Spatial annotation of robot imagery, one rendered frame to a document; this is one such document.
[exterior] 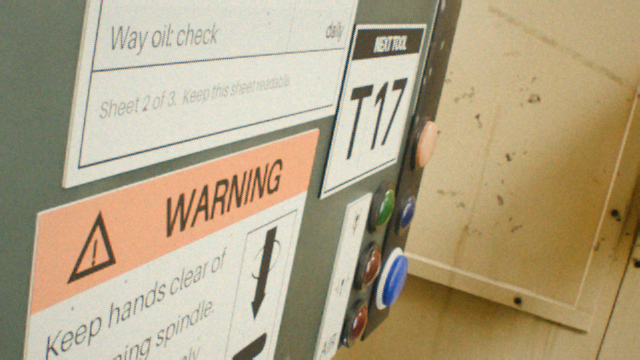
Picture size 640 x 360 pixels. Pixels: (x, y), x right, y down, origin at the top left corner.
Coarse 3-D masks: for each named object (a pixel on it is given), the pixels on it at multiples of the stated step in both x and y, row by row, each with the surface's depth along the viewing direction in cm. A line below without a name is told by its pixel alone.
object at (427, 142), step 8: (424, 128) 45; (432, 128) 46; (424, 136) 45; (432, 136) 46; (424, 144) 45; (432, 144) 46; (424, 152) 45; (432, 152) 47; (416, 160) 46; (424, 160) 46
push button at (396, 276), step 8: (400, 256) 48; (392, 264) 47; (400, 264) 47; (392, 272) 47; (400, 272) 47; (392, 280) 47; (400, 280) 48; (384, 288) 47; (392, 288) 47; (400, 288) 49; (384, 296) 47; (392, 296) 48; (384, 304) 48; (392, 304) 48
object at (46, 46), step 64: (0, 0) 15; (64, 0) 17; (384, 0) 35; (0, 64) 16; (64, 64) 17; (0, 128) 16; (64, 128) 18; (320, 128) 32; (0, 192) 17; (64, 192) 19; (0, 256) 17; (320, 256) 37; (0, 320) 18; (320, 320) 39
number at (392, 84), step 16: (384, 80) 37; (400, 80) 40; (384, 96) 38; (400, 96) 40; (384, 112) 39; (400, 112) 41; (368, 128) 37; (384, 128) 39; (368, 144) 38; (384, 144) 40; (368, 160) 39
